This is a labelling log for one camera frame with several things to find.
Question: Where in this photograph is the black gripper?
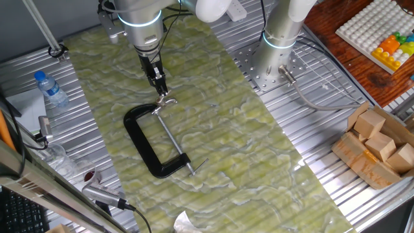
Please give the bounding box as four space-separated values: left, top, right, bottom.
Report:
138 50 169 97

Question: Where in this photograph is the small silver water tap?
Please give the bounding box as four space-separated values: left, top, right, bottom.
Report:
151 93 178 115

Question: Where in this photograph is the plastic water bottle blue label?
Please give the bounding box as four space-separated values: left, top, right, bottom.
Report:
34 70 71 109

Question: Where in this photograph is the black C-clamp with screw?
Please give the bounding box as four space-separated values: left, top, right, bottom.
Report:
123 103 210 179

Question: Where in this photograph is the green marble pattern mat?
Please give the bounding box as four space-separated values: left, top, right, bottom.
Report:
63 12 356 233

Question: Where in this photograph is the white power strip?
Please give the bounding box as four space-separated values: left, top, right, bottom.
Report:
225 0 248 23

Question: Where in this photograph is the clear cup with brown residue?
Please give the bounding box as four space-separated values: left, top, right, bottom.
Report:
75 159 102 184

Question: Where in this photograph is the clear plastic cup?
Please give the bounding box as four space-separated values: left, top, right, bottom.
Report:
41 143 78 179

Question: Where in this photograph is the grey metal pole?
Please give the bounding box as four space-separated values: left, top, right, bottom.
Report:
21 0 69 63

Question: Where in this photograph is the white paper sheet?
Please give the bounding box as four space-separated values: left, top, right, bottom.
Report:
6 87 48 135

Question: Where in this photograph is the white crumpled tissue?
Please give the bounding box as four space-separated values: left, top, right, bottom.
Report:
173 210 195 233

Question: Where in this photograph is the orange rod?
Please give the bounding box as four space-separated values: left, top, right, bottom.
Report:
0 109 16 152

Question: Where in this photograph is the large cardboard coloured block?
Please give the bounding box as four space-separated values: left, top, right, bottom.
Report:
45 223 71 233

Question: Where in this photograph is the black keyboard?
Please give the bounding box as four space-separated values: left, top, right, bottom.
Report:
0 188 50 233

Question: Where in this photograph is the brown wooden board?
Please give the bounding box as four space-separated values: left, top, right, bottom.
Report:
303 0 414 108

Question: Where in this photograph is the wooden block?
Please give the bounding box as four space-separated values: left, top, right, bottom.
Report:
364 131 397 162
386 142 414 174
353 109 386 140

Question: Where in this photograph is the cardboard box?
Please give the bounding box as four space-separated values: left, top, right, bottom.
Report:
331 100 414 190

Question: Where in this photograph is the white building block baseplate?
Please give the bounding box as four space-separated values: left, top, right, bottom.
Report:
335 0 414 75

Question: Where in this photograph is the yellow building block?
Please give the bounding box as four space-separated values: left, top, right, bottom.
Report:
371 47 405 72

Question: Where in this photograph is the orange building block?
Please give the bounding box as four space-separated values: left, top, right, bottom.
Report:
378 34 401 56

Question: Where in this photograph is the green building block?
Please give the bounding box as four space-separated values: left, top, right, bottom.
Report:
392 31 408 45

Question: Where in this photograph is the lime building block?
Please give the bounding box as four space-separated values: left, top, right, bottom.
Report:
398 41 414 57

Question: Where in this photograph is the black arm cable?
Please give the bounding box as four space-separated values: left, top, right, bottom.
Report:
148 0 195 65

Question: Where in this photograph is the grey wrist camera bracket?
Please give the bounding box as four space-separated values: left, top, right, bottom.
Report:
98 2 127 45

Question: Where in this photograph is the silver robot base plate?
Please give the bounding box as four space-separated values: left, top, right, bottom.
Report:
232 41 321 93

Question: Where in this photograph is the small grey camera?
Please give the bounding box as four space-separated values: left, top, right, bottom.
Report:
34 115 54 144

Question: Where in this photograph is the grey ribbed camera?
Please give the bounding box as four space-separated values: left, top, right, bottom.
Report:
81 181 136 212

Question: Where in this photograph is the black base cable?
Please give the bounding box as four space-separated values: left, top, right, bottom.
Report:
258 0 269 37

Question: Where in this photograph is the black camera cable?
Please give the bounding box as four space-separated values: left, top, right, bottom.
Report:
124 203 153 233

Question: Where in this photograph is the grey braided base cable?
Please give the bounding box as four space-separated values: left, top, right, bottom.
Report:
278 64 370 112

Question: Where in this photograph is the black hanging cable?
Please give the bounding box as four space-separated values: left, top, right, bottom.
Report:
0 92 27 179

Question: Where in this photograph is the aluminium frame beam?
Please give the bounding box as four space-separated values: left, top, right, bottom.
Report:
0 139 131 233

